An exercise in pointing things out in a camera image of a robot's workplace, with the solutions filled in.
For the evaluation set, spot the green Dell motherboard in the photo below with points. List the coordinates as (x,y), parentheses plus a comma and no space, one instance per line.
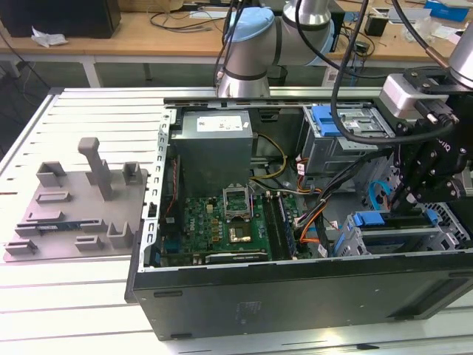
(199,222)

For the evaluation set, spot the grey plastic parts rack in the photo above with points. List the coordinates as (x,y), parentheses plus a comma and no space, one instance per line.
(85,207)

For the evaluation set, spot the black computer tower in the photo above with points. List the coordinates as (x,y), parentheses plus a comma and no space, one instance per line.
(59,18)

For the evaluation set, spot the black open PC case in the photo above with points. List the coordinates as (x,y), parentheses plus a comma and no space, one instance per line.
(258,296)

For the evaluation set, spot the black RAM slot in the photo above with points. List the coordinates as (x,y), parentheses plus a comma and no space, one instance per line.
(276,225)
(289,226)
(271,225)
(282,225)

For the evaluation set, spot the wooden desk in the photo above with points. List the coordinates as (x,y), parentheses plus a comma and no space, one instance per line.
(111,40)

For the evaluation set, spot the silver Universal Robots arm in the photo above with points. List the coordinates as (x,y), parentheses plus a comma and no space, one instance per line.
(251,44)

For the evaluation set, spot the black graphics card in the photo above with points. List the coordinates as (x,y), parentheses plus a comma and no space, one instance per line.
(236,257)

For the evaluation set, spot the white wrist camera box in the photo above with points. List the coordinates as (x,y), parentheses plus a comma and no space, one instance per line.
(399,96)

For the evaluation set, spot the grey power supply unit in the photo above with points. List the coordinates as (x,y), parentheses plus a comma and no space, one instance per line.
(210,155)

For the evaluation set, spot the CPU socket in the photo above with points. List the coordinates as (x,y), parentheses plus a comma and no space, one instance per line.
(240,233)

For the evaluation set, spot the crumpled white paper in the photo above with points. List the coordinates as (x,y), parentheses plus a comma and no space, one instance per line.
(48,37)

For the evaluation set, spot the clear plastic bag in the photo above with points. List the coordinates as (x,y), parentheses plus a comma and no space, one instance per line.
(417,31)

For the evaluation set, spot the dark RAM stick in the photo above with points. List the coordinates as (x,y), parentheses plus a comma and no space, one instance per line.
(63,224)

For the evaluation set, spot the grey metal disk bay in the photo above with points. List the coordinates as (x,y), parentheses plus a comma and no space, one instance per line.
(391,240)

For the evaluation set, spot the blue plastic drive latch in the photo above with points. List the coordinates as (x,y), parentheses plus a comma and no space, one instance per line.
(327,122)

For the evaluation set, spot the blue cardboard box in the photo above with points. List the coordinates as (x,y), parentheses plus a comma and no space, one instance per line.
(449,9)

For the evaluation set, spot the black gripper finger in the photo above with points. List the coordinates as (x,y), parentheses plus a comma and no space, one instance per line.
(404,159)
(443,192)

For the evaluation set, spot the small brown box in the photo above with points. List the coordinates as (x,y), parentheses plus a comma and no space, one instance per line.
(375,26)

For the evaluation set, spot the grey metal drive cage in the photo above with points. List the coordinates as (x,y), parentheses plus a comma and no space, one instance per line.
(325,155)

